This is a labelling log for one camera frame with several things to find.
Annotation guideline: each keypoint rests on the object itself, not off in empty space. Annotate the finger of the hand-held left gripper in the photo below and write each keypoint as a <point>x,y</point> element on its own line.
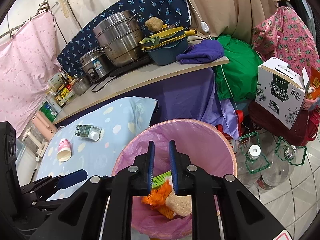
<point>72,178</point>

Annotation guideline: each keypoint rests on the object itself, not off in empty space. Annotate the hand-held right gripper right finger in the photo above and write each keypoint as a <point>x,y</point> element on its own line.
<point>173,165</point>

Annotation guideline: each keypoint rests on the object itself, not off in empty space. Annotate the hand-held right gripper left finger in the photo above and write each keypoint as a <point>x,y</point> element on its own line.
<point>150,165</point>

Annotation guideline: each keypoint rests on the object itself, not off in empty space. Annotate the green cardboard box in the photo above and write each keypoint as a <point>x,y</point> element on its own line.
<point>161,178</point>

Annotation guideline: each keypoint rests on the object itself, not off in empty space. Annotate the orange plastic bag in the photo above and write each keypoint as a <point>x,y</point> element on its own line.
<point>156,195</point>

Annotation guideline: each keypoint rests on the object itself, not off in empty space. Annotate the pink trash bin with liner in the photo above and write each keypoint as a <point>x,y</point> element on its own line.
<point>200,142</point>

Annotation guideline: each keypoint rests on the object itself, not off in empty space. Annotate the brown bread slice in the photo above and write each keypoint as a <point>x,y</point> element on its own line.
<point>178,202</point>

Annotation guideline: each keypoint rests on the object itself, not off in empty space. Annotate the clear plastic storage box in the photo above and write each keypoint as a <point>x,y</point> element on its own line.
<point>21,150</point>

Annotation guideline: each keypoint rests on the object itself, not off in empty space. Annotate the white small appliance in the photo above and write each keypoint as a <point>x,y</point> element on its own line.
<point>32,140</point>

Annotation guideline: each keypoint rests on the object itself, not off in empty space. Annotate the pink paper cup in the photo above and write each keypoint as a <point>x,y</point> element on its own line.
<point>63,148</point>

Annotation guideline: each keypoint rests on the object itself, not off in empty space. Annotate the blue printed blanket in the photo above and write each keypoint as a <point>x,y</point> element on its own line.
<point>100,155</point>

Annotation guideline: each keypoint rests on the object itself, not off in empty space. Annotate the pink electric kettle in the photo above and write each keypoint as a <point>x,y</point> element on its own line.
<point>43,126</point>

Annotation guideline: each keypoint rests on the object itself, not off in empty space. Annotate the green milk carton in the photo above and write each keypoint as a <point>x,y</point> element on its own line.
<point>86,131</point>

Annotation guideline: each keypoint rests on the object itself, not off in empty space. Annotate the green and white carton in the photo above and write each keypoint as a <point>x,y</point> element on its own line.
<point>50,111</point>

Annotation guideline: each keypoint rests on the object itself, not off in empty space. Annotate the white bottle with red label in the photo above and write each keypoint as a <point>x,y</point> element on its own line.
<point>231,143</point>

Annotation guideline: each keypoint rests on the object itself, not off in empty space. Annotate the purple hanging cloth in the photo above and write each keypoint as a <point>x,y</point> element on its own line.
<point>182,97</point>

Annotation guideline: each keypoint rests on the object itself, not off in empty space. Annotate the lavender cloth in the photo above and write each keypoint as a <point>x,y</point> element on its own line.
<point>225,115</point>

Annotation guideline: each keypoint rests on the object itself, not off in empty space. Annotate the clear jug with white cap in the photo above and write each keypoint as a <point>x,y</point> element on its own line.
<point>252,165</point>

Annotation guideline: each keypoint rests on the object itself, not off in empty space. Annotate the red plastic stool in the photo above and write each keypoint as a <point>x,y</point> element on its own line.
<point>240,117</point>

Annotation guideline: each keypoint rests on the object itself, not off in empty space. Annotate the group of condiment bottles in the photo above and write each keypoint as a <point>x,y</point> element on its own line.
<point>62,90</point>

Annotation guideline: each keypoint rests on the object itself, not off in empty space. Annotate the wooden shelf board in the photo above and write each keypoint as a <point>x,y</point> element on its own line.
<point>150,77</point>

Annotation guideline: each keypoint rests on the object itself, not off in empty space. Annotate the pink dotted curtain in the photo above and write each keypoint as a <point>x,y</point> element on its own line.
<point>25,67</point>

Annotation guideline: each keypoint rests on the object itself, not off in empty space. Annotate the small steel bowl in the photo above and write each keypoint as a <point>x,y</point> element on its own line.
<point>81,86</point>

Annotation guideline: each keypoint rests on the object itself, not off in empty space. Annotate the black induction cooktop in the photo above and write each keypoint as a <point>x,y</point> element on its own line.
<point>125,69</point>

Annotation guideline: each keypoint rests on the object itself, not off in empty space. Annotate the dark maroon cloth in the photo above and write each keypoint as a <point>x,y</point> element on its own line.
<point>262,120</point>

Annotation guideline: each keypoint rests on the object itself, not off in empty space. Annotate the clear jug with silver neck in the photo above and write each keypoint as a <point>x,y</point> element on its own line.
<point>275,170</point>

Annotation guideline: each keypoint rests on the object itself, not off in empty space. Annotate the blue plastic basin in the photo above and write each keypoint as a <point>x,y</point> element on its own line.
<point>167,55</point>

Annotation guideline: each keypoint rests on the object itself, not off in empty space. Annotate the steel rice cooker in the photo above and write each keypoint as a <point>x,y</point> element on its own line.
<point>96,66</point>

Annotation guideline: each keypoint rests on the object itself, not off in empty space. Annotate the purple towel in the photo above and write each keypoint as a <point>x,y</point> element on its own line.
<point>200,52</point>

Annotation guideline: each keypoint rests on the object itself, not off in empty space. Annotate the green cloth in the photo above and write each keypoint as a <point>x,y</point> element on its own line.
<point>240,65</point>

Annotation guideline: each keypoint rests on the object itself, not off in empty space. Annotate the green leaf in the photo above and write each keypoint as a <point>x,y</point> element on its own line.
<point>152,40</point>

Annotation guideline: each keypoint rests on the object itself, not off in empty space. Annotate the white printed milk box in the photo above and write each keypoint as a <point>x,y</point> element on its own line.
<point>277,95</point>

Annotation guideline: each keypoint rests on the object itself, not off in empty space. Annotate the blue basin with yellow trays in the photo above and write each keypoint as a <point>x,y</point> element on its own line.
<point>165,38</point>

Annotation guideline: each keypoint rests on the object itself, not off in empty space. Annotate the steel steamer pot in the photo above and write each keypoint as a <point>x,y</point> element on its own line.
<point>120,40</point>

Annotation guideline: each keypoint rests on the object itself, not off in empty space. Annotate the brown loofah sponge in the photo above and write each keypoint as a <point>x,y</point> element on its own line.
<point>153,23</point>

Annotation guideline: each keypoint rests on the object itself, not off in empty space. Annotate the red thermos flask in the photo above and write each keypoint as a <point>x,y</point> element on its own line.
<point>313,122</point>

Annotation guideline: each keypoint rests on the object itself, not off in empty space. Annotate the pink plastic basket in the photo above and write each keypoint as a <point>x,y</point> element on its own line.
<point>308,103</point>

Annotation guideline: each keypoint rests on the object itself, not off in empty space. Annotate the beige hanging strip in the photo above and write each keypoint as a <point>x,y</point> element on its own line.
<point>64,7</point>

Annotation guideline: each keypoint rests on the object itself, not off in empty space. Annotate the navy leaf print cloth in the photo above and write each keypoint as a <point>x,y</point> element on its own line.
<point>155,2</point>

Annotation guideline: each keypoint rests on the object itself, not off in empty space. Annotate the orange snack packet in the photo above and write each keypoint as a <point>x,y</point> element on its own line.
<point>314,80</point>

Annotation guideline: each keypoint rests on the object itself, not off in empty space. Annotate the beige curtain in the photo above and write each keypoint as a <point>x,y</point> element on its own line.
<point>237,5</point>

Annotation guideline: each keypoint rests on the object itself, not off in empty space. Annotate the pink pineapple print cloth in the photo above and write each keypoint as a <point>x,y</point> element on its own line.
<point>287,35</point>

